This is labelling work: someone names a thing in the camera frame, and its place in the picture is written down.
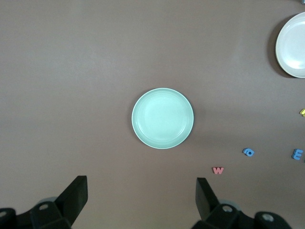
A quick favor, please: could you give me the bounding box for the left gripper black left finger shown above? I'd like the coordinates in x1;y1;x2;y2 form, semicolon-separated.
0;176;88;229

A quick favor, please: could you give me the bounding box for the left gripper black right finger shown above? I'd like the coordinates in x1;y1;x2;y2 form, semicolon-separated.
193;177;293;229

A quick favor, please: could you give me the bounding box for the blue foam letter m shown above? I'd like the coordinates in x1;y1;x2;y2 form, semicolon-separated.
290;148;305;161

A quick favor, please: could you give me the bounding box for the green plate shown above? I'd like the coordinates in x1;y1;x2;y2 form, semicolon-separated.
131;87;194;150

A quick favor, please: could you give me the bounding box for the beige plate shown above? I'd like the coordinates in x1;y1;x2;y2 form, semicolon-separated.
275;11;305;79

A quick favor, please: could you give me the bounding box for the brown table cover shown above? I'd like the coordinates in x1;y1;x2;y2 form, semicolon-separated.
0;0;305;229

